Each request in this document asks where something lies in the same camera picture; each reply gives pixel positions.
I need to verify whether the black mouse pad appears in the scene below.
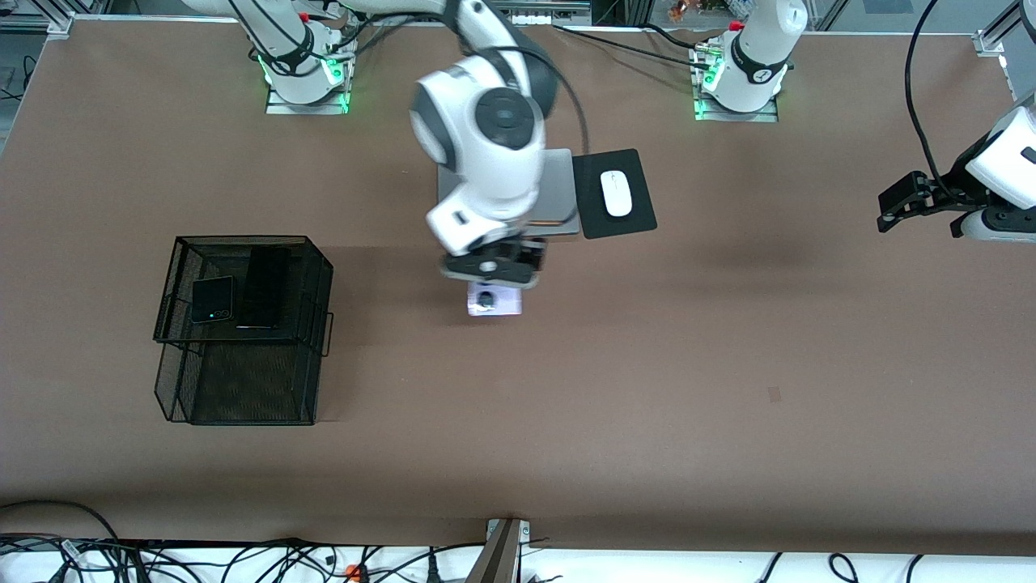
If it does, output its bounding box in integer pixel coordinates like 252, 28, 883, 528
572, 148, 658, 240

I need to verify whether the metal camera post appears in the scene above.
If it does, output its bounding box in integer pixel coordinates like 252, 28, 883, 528
465, 518, 531, 583

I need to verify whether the white computer mouse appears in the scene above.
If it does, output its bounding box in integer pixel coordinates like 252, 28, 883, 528
601, 170, 634, 218

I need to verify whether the thick grey cable loop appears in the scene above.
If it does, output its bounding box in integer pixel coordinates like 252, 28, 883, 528
0, 500, 122, 553

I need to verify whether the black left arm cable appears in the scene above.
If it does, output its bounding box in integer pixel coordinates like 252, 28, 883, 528
904, 0, 944, 183

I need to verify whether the black slab smartphone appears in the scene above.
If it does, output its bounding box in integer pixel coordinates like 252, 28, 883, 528
235, 245, 292, 330

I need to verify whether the silver rack device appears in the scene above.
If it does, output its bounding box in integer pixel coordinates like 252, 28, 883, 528
494, 0, 592, 27

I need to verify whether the grey metal mounting plate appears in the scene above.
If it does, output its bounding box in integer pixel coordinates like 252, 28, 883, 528
265, 81, 350, 116
694, 91, 779, 124

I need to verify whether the black mesh two-tier tray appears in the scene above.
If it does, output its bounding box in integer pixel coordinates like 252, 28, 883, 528
152, 235, 335, 427

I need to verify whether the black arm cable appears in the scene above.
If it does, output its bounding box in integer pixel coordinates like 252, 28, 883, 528
231, 0, 590, 240
904, 0, 944, 183

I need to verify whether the black table cable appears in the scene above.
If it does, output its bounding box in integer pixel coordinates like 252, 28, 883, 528
553, 24, 705, 70

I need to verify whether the lilac flip phone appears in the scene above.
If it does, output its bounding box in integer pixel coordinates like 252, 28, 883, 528
467, 279, 524, 317

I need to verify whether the dark flip phone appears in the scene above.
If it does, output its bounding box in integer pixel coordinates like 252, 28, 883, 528
189, 275, 236, 326

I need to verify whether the silver closed laptop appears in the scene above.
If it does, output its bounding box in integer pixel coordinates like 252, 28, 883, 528
437, 148, 582, 242

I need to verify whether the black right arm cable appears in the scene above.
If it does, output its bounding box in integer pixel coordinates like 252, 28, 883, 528
231, 0, 590, 240

